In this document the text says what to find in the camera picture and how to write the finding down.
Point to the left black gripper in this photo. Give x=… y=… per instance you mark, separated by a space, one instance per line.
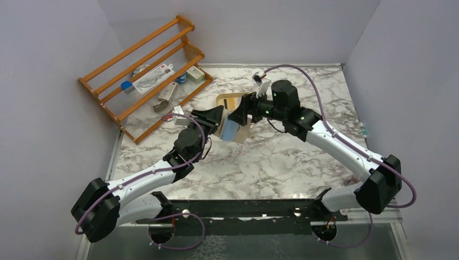
x=202 y=122

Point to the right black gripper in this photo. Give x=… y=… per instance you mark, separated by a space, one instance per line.
x=251 y=109

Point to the beige leather card holder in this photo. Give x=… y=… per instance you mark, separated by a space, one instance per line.
x=242 y=134

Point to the orange wooden shelf rack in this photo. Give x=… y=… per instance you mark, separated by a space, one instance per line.
x=133 y=113

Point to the beige oval tray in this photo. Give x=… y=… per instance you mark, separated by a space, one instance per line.
x=219 y=98

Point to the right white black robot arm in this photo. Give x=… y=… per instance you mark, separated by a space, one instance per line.
x=377 y=185

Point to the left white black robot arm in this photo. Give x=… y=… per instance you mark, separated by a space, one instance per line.
x=103 y=206

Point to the blue white tape roll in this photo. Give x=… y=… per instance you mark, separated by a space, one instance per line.
x=181 y=78

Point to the grey white stapler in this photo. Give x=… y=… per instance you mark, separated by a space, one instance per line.
x=165 y=96

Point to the white flat package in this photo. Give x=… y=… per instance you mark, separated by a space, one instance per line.
x=153 y=78

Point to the blue capped item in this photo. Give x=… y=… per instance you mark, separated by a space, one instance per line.
x=127 y=87

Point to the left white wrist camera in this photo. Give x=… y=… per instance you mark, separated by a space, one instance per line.
x=179 y=120

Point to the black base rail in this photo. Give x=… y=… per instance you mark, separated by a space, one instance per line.
x=166 y=218

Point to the green white wall item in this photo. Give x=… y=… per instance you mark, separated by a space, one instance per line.
x=364 y=131

